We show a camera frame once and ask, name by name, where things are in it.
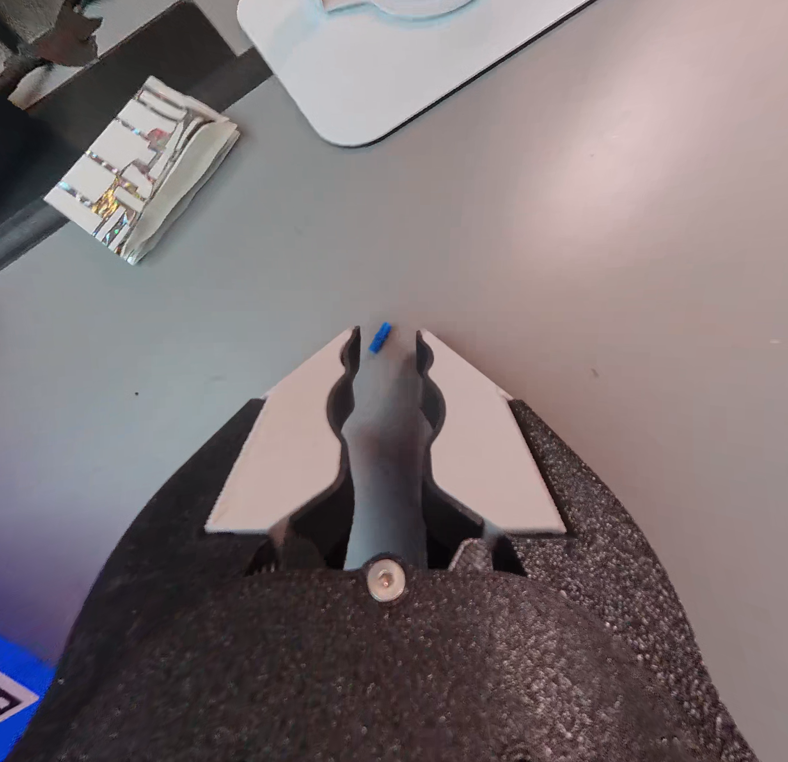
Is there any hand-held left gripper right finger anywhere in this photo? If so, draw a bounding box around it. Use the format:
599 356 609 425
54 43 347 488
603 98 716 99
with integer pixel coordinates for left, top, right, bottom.
415 329 567 571

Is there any blue tag card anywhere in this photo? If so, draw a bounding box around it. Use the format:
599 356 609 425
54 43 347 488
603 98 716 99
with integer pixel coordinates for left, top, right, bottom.
0 634 57 744

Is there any folded shiny sticker sheet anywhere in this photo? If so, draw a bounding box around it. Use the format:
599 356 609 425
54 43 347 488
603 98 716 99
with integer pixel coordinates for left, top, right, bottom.
43 75 241 265

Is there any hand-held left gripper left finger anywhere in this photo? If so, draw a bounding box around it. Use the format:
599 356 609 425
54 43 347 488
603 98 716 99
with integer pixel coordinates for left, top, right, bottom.
204 326 363 569

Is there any white metal book stand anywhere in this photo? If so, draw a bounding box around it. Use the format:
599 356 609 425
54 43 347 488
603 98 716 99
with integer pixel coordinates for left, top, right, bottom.
237 0 638 148

